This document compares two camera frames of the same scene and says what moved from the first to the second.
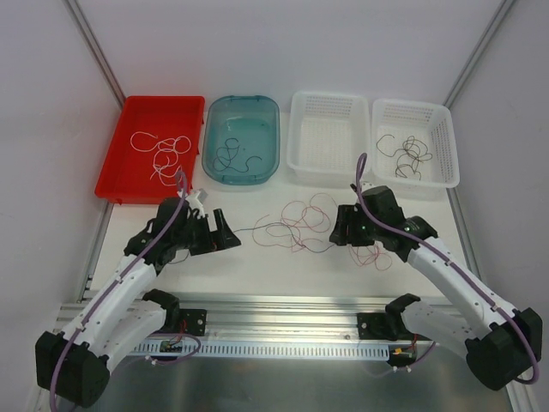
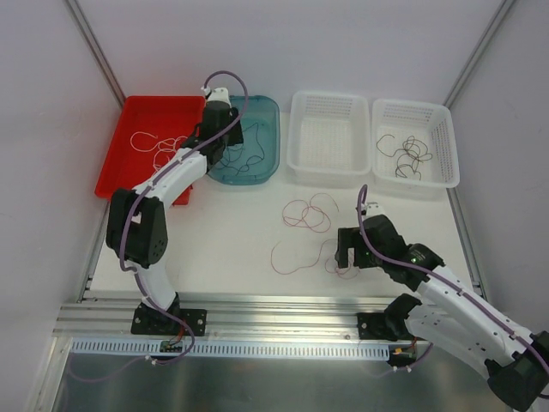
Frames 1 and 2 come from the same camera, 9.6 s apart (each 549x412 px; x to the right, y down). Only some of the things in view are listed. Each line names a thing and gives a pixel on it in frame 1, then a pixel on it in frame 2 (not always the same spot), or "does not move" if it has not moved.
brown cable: (415, 152) does not move
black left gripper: (208, 239) to (234, 129)
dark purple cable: (291, 235) to (256, 138)
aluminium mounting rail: (275, 317) does not move
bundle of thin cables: (297, 223) to (348, 277)
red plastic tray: (155, 138) does not move
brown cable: (385, 154) does not move
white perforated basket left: (326, 134) does not move
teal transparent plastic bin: (242, 140) does not move
